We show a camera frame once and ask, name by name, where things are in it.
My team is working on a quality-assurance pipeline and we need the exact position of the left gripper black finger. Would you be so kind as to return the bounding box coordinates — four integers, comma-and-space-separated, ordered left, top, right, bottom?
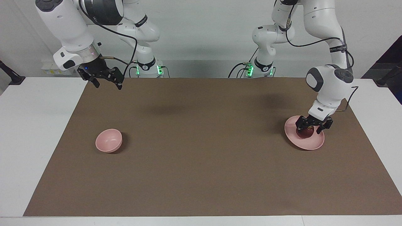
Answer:
316, 117, 334, 135
295, 116, 311, 132

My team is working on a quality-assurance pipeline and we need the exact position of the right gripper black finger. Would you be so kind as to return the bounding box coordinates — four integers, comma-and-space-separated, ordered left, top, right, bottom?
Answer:
77, 68, 101, 89
106, 67, 125, 91

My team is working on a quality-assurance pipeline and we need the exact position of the dark red apple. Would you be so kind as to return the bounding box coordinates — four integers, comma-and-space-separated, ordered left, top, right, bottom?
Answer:
296, 126, 315, 139

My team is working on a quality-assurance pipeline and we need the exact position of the pink plate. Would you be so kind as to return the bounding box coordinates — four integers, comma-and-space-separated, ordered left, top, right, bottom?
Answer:
284, 116, 325, 150

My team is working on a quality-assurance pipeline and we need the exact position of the pink bowl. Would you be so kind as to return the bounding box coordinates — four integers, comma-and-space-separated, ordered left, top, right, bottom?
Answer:
95, 129, 123, 153

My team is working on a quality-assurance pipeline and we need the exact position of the white power strip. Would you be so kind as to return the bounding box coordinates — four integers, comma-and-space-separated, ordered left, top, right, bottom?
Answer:
42, 61, 76, 76

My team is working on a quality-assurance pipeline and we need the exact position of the black table clamp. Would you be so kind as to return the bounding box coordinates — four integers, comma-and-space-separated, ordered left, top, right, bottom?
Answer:
0, 60, 26, 85
373, 62, 402, 88

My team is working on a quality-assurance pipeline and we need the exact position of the dark background cabinet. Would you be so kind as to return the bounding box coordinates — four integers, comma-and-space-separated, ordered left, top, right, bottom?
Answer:
361, 35, 402, 105

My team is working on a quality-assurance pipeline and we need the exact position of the brown table mat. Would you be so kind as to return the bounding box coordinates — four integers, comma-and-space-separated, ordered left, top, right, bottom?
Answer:
24, 78, 402, 217

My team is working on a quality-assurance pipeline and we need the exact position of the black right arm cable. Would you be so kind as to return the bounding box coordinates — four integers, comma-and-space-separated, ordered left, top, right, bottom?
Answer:
79, 0, 139, 78

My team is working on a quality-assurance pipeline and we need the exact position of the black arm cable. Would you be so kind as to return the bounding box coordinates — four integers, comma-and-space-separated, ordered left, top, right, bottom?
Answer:
285, 3, 359, 112
79, 0, 139, 78

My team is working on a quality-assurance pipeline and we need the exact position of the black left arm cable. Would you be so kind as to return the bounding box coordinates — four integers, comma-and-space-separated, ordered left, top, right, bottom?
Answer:
285, 3, 359, 112

